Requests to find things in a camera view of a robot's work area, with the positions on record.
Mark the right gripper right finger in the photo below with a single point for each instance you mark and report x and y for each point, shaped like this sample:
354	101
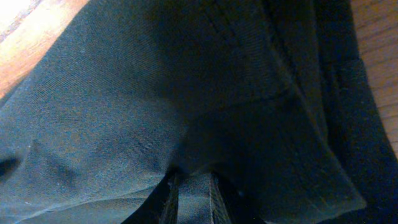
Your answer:
227	206

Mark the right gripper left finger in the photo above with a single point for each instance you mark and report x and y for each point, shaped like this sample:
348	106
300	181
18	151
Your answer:
161	206

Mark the black leggings with red waistband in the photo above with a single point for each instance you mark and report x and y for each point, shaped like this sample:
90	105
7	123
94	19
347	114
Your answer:
270	95

